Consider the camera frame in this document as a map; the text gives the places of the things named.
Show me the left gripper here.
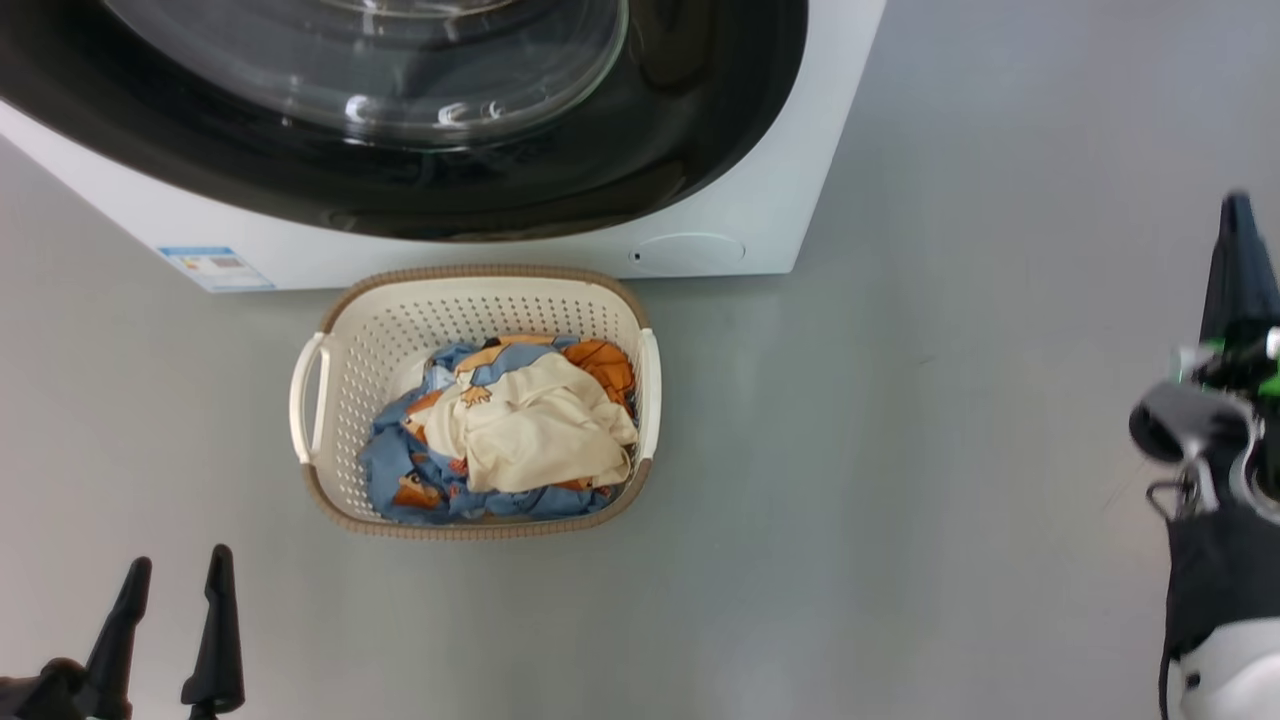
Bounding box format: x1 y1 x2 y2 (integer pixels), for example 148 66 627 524
0 544 246 720

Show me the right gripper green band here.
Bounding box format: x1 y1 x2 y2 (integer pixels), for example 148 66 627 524
1175 192 1280 401

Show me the cream plain garment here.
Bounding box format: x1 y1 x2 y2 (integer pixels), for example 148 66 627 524
425 352 639 494

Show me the black washer door with glass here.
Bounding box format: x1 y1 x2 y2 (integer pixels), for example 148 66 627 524
0 0 809 243

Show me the cream perforated plastic laundry basket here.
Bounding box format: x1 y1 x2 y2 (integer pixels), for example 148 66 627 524
289 265 662 542

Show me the white front-load washing machine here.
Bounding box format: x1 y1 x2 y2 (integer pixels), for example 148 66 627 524
0 0 888 294

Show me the blue white energy label sticker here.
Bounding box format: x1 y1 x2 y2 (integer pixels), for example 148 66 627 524
157 246 276 293

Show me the round white filter cover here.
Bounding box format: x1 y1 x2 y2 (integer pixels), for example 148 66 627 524
630 233 746 271

